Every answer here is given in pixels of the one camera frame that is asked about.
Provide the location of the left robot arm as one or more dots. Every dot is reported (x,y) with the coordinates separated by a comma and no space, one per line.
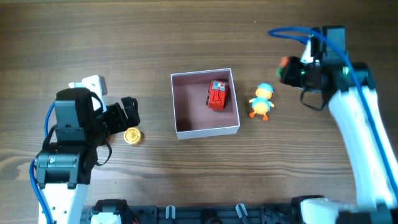
(61,172)

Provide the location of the white box pink inside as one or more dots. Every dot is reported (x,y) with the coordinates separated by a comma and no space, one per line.
(191,97)

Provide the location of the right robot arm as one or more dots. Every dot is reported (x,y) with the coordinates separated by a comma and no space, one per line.
(349,92)

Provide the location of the yellow round wheel toy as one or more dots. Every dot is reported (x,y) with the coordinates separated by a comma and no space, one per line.
(132,136)

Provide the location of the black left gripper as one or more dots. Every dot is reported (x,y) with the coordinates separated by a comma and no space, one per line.
(120,119)

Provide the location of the red toy truck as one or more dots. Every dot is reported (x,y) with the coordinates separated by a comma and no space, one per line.
(217,94)

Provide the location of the colourful puzzle cube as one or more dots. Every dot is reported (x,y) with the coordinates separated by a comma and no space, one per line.
(282,64)

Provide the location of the yellow duck toy blue hat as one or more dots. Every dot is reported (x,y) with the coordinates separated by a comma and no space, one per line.
(261,104)

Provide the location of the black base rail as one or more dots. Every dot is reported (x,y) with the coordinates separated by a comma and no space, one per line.
(118,211)

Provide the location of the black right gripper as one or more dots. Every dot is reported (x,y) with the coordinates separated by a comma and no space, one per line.
(292,73)

